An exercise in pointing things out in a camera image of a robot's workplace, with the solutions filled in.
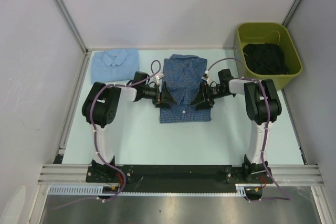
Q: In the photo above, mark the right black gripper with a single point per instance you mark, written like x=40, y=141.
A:
x=205, y=100

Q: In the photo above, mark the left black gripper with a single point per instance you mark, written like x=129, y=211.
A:
x=166, y=98

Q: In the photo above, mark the blue checkered long sleeve shirt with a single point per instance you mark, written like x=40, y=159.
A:
x=182, y=76

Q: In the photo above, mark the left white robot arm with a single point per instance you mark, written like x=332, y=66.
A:
x=100, y=109

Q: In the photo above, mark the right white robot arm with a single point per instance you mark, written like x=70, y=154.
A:
x=262, y=107

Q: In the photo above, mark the light blue folded shirt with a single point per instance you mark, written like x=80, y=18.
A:
x=114, y=65

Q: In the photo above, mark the black clothes in bin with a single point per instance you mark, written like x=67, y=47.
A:
x=265, y=59

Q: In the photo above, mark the olive green plastic bin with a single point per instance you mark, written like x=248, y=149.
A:
x=272, y=33

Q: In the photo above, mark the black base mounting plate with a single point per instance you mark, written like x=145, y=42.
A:
x=176, y=179

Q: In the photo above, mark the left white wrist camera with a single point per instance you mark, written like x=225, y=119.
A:
x=159, y=76

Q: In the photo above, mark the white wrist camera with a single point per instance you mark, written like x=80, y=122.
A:
x=206, y=77
x=159, y=76

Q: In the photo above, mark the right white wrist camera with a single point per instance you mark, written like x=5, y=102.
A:
x=206, y=77

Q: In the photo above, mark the aluminium frame rail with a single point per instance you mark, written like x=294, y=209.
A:
x=63, y=174

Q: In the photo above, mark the white slotted cable duct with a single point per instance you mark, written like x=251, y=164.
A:
x=77, y=190

